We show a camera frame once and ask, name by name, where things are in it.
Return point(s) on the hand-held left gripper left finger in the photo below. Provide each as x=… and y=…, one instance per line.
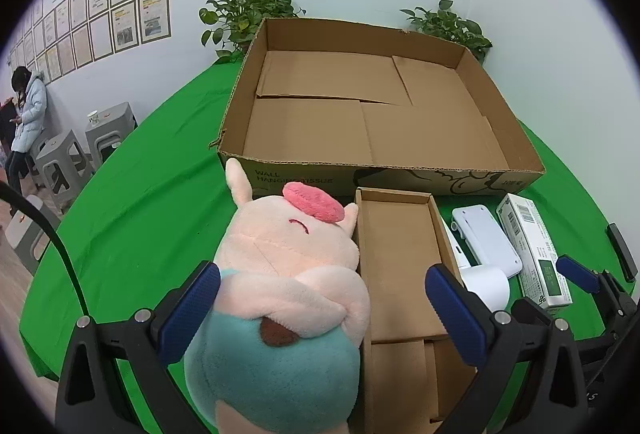
x=192, y=309

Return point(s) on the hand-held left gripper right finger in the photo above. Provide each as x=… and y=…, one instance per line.
x=452, y=309

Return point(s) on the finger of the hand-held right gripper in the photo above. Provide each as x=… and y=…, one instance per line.
x=577, y=274
x=532, y=310

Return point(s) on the white hair dryer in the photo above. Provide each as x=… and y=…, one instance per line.
x=485, y=286

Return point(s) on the small long cardboard box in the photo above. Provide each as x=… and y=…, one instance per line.
x=395, y=274

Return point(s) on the white plastic device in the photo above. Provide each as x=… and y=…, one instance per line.
x=485, y=234

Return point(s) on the pink plush pig toy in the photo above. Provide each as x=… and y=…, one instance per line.
x=280, y=274

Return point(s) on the large cardboard box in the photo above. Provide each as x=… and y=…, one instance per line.
x=310, y=133

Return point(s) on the black table clip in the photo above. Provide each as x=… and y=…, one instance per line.
x=621, y=251

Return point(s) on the white green carton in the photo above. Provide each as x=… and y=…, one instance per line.
x=530, y=239

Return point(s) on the grey plastic stool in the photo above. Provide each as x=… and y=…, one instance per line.
x=27, y=234
x=62, y=163
x=112, y=126

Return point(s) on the white paper cup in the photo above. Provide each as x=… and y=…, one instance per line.
x=92, y=116

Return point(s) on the small green potted plant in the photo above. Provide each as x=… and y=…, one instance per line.
x=445, y=26

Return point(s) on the bushy green potted plant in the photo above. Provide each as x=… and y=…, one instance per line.
x=245, y=13

